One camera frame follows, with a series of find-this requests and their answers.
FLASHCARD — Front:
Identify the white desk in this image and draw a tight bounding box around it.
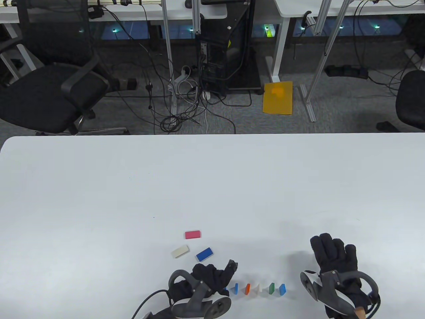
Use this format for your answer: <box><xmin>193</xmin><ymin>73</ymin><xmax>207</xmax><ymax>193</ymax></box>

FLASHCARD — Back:
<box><xmin>265</xmin><ymin>0</ymin><xmax>425</xmax><ymax>84</ymax></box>
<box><xmin>0</xmin><ymin>0</ymin><xmax>229</xmax><ymax>24</ymax></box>

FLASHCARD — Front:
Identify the black power strip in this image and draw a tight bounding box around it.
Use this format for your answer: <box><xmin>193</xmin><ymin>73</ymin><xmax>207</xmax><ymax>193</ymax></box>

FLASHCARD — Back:
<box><xmin>324</xmin><ymin>64</ymin><xmax>369</xmax><ymax>79</ymax></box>

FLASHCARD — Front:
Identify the black mesh office chair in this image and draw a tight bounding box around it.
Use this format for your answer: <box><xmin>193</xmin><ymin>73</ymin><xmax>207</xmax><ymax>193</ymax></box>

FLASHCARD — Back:
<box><xmin>0</xmin><ymin>0</ymin><xmax>138</xmax><ymax>136</ymax></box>

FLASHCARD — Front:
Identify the dark blue domino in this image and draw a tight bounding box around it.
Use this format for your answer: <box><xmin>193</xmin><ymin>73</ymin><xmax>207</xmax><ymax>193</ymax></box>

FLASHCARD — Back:
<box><xmin>196</xmin><ymin>247</ymin><xmax>213</xmax><ymax>263</ymax></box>

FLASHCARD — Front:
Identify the grey left hand controller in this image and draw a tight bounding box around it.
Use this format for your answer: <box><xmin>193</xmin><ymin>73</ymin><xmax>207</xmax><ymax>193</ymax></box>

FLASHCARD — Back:
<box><xmin>168</xmin><ymin>269</ymin><xmax>232</xmax><ymax>319</ymax></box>

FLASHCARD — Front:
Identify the black left glove cable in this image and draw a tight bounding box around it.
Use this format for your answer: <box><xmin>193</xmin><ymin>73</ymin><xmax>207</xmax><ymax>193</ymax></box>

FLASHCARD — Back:
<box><xmin>130</xmin><ymin>290</ymin><xmax>171</xmax><ymax>319</ymax></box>

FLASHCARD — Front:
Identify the tangle of black cables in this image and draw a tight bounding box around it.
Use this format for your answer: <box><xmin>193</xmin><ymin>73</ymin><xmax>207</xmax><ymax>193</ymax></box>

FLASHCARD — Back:
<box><xmin>100</xmin><ymin>5</ymin><xmax>253</xmax><ymax>135</ymax></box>

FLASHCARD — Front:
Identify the white power strip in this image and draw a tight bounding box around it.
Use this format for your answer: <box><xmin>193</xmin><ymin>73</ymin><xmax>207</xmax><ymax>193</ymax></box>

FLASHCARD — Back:
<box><xmin>167</xmin><ymin>65</ymin><xmax>194</xmax><ymax>93</ymax></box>

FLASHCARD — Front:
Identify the aluminium frame post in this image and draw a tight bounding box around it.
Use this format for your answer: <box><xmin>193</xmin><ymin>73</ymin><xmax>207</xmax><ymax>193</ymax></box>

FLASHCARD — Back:
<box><xmin>311</xmin><ymin>0</ymin><xmax>333</xmax><ymax>36</ymax></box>
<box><xmin>300</xmin><ymin>0</ymin><xmax>353</xmax><ymax>123</ymax></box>
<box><xmin>192</xmin><ymin>0</ymin><xmax>202</xmax><ymax>36</ymax></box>
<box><xmin>161</xmin><ymin>0</ymin><xmax>179</xmax><ymax>116</ymax></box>

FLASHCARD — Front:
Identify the black computer tower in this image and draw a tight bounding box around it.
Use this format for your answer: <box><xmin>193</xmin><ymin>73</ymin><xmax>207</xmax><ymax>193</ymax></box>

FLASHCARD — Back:
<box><xmin>199</xmin><ymin>3</ymin><xmax>263</xmax><ymax>97</ymax></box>

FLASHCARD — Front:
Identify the grey right hand controller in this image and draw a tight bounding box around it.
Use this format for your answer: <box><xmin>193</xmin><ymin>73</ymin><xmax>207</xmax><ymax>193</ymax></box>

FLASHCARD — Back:
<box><xmin>300</xmin><ymin>270</ymin><xmax>381</xmax><ymax>316</ymax></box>

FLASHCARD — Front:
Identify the yellow plastic sheet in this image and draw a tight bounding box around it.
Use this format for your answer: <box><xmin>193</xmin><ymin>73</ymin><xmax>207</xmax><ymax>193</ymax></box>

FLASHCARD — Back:
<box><xmin>262</xmin><ymin>81</ymin><xmax>294</xmax><ymax>115</ymax></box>

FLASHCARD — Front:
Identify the person's right hand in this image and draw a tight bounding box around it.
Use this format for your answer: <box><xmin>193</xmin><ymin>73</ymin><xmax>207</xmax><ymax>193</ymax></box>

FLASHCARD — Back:
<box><xmin>310</xmin><ymin>233</ymin><xmax>372</xmax><ymax>319</ymax></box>

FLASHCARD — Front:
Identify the grey hand controller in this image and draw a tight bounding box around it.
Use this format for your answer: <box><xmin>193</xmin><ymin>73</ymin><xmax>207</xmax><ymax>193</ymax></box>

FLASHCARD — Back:
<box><xmin>300</xmin><ymin>270</ymin><xmax>381</xmax><ymax>316</ymax></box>
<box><xmin>168</xmin><ymin>269</ymin><xmax>232</xmax><ymax>319</ymax></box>

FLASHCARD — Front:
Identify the person's left hand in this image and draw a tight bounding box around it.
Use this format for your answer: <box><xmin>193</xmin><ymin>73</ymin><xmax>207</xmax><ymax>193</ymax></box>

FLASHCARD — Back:
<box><xmin>170</xmin><ymin>260</ymin><xmax>237</xmax><ymax>302</ymax></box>

